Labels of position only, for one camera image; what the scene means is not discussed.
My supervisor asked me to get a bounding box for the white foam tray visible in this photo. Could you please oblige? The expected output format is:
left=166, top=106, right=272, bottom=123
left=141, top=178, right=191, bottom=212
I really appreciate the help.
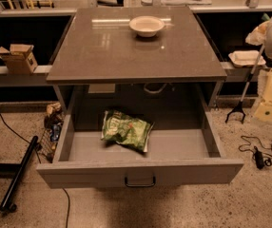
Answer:
left=228, top=50, right=259, bottom=67

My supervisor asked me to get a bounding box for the black floor cable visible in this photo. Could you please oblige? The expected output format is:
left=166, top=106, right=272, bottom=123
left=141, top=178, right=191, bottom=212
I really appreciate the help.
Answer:
left=0, top=95, right=71, bottom=228

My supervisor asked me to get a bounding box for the black drawer handle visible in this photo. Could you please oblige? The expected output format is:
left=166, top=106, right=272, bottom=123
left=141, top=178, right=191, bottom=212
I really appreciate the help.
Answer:
left=124, top=177, right=156, bottom=188

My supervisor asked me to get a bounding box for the white paper bowl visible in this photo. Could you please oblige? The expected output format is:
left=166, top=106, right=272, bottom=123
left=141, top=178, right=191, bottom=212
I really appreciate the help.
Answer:
left=129, top=16, right=165, bottom=38

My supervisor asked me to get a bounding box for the black pole on floor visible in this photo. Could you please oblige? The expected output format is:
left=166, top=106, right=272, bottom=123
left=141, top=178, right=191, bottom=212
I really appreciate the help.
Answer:
left=0, top=136, right=38, bottom=212

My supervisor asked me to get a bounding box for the black power adapter cable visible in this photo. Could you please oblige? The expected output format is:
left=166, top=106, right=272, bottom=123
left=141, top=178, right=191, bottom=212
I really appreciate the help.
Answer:
left=238, top=106, right=272, bottom=170

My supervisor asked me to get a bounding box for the green jalapeno chip bag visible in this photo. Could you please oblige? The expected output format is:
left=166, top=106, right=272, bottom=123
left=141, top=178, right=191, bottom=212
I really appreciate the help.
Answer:
left=101, top=109, right=153, bottom=153

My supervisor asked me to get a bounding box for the brown cardboard box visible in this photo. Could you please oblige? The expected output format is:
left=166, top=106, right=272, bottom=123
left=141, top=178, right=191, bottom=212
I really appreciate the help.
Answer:
left=0, top=44, right=38, bottom=75

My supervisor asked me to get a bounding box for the wire basket with snacks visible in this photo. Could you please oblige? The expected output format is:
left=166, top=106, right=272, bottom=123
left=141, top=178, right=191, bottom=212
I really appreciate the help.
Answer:
left=38, top=103, right=64, bottom=162

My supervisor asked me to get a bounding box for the grabber reacher tool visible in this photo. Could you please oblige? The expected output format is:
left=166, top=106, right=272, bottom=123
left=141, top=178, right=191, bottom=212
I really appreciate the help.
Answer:
left=225, top=45, right=265, bottom=123

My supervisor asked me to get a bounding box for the grey open drawer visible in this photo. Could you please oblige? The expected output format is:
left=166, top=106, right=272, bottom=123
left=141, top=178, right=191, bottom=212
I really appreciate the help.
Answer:
left=37, top=84, right=243, bottom=188

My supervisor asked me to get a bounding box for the grey counter cabinet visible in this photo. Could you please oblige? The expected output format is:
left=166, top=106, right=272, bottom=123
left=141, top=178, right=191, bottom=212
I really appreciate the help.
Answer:
left=46, top=6, right=228, bottom=112

